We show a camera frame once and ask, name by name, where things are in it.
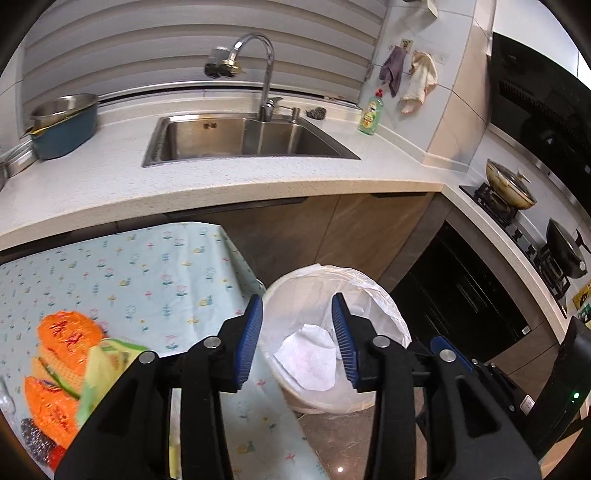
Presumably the green snack wrapper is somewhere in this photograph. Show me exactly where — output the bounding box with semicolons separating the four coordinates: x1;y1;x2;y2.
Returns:
76;338;146;428

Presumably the chrome kitchen faucet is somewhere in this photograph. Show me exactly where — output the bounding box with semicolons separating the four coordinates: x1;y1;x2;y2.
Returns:
204;32;284;123

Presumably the black wok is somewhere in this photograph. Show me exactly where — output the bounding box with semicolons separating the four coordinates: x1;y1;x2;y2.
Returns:
546;218;589;279

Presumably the steel bowl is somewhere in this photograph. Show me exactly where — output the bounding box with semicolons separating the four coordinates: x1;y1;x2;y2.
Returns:
30;93;100;130

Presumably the cream hanging cloth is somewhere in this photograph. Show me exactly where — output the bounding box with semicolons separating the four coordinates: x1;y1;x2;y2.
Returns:
398;52;438;115

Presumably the floral light blue tablecloth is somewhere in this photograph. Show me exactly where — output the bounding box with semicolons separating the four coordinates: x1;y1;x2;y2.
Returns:
0;222;324;480

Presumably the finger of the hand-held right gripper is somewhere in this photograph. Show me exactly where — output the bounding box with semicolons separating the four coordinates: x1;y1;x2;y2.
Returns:
431;336;477;374

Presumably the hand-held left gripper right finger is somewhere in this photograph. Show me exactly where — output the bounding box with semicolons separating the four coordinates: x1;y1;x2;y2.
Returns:
331;292;541;480

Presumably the orange plastic bag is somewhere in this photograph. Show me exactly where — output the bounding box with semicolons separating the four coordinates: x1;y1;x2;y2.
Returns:
24;311;105;449

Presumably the stainless steel sink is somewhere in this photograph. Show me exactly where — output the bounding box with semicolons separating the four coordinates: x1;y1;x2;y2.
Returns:
141;115;361;168

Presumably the green dish soap bottle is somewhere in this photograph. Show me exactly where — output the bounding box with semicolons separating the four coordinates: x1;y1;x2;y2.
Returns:
358;89;385;137

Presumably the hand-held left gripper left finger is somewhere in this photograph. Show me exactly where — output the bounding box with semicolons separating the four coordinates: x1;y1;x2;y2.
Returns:
55;293;264;480

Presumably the grey striped window blind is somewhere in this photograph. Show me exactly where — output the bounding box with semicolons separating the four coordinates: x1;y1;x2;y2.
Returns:
21;0;389;104

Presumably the clear plastic wrapper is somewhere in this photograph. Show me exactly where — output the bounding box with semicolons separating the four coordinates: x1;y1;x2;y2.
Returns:
0;376;17;416

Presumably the wooden cabinet door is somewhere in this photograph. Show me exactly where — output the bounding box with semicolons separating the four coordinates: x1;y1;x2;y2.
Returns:
164;196;340;287
318;193;435;283

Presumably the steel wool scrubber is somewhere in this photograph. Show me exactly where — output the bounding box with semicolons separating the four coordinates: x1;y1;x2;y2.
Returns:
18;418;56;457

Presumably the white paper towel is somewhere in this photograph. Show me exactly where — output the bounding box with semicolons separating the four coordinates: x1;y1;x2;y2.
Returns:
274;323;342;392

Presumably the orange foam fruit net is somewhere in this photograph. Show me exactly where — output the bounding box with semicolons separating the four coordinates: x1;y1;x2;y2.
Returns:
31;344;88;394

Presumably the wok with glass lid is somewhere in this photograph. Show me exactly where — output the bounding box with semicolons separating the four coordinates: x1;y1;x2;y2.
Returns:
485;158;537;210

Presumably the white plastic bin liner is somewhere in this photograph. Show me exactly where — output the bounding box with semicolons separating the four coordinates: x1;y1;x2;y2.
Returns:
259;264;413;403

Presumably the round cream trash bin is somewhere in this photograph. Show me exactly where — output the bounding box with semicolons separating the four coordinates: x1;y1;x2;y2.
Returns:
259;264;413;415

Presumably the black gas stove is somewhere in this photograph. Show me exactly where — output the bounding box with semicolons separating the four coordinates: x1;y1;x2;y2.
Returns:
459;182;568;317

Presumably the black range hood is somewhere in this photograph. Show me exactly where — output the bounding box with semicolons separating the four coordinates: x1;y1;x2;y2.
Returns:
487;30;591;204

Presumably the black built-in appliance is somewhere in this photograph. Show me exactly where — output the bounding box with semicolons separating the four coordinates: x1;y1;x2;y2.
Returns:
390;222;529;365

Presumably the blue pot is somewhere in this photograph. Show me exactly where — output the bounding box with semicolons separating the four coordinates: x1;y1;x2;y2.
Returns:
31;102;100;161

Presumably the purple hanging cloth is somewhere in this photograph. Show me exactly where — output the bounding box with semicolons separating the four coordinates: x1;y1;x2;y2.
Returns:
379;45;406;97

